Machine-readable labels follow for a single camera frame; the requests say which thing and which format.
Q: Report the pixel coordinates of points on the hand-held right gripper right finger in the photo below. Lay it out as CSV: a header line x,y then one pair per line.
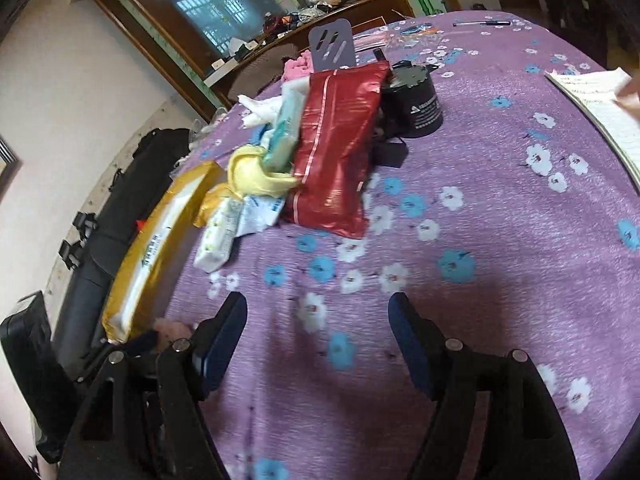
x,y
411,341

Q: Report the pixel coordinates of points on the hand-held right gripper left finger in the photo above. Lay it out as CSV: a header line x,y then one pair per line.
x,y
226,331

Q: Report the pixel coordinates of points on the white green-print packet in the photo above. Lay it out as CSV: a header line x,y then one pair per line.
x,y
217,237

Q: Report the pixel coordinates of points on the yellow cardboard box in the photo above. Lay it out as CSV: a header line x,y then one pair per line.
x,y
150,255

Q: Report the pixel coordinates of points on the white blue-print packet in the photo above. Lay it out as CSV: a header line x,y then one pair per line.
x,y
262,212

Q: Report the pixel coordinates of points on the yellow plastic bag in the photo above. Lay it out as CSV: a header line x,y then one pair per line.
x,y
250,172

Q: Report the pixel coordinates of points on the red foil bag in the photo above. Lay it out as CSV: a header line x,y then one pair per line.
x,y
332,150

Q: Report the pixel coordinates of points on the teal wet wipes pack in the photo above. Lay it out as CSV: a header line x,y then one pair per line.
x,y
284,132

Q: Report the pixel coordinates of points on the white cloth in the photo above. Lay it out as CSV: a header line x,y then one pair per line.
x,y
257,110

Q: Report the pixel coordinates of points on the pink fluffy item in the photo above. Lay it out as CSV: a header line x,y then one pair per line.
x,y
172,331

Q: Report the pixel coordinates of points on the purple floral tablecloth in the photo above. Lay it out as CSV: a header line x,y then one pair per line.
x,y
480,220

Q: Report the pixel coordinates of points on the black long bag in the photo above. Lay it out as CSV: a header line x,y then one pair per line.
x,y
150,160

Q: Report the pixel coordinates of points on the small black box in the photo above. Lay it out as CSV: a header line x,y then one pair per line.
x,y
392,154

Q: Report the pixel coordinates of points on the black plastic case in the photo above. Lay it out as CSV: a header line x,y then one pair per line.
x,y
30,360

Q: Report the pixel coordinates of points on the clear plastic bags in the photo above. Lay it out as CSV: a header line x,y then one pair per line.
x,y
210,127

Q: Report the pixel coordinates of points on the black cylindrical device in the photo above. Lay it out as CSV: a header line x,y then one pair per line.
x,y
415,97

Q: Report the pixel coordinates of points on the flat white box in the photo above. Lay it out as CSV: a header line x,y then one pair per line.
x,y
220,71

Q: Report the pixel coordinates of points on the brown knit hat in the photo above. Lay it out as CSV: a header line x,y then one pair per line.
x,y
260,72

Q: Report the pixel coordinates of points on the pink cloth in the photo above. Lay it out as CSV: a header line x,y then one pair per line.
x,y
297,67

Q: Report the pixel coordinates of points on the framed picture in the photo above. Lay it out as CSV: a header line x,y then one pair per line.
x,y
7,165

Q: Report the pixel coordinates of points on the pink flat packet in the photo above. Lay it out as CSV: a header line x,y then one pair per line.
x,y
372,41

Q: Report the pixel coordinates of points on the small blue packet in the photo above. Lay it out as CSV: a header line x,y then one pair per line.
x,y
416,29

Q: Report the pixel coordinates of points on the wooden glass-front cabinet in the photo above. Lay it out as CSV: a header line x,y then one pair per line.
x,y
210,10

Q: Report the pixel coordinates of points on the black pen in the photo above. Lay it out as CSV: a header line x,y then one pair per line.
x,y
480,23

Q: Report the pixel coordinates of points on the white jug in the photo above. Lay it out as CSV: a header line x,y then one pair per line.
x,y
283,1

